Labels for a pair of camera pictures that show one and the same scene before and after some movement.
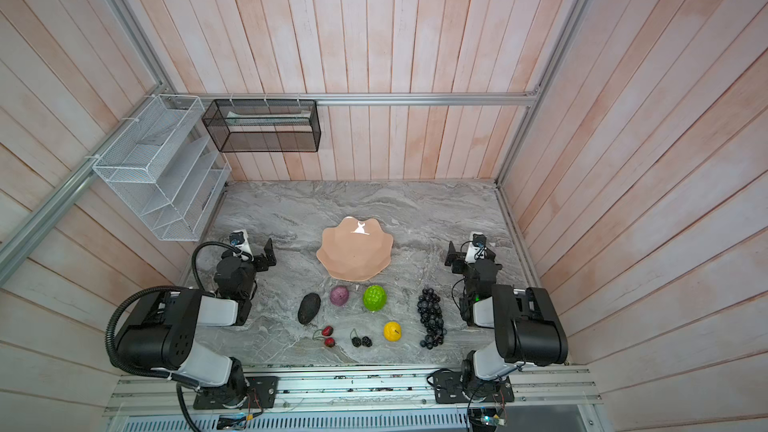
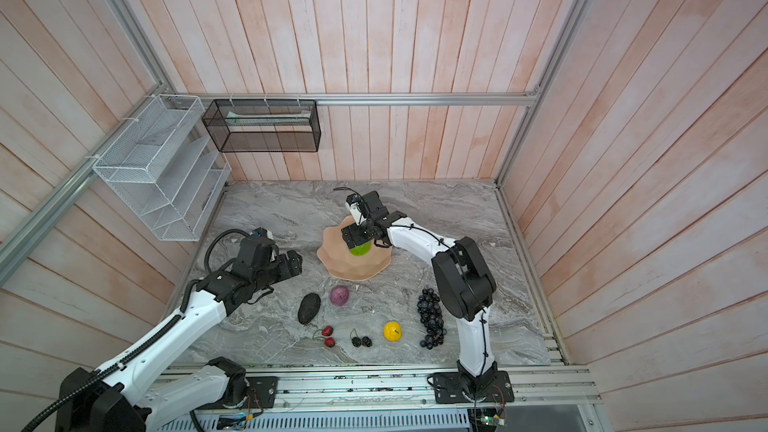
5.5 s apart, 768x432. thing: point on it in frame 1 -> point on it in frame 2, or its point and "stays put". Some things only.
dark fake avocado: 308,307 stays put
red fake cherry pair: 326,331 stays put
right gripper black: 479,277 -> 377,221
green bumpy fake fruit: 375,298 -> 360,250
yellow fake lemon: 392,331 stays put
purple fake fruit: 339,295 stays put
